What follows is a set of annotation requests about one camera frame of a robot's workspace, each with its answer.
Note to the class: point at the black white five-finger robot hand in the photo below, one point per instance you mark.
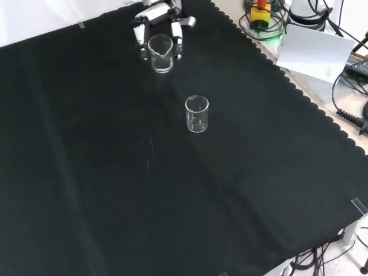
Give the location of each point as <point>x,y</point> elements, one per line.
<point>156,13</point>

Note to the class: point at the clear glass beaker with spout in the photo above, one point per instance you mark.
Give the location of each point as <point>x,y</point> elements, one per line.
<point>161,61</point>

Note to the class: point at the clear graduated glass beaker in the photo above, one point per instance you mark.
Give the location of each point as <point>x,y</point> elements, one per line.
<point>197,120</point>

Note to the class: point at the clear tape strip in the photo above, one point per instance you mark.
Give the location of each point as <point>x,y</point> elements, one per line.
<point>359,205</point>
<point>81,25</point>

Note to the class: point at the yellow stop button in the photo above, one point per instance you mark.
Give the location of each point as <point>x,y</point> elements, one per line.
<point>260,17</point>

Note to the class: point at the black bench cloth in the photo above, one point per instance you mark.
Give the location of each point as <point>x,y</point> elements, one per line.
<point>86,143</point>

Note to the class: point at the black power adapter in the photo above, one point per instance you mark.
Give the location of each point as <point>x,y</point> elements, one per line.
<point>358,61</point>

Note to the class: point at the white bench leg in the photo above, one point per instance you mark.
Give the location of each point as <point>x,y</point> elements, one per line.
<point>350,231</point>

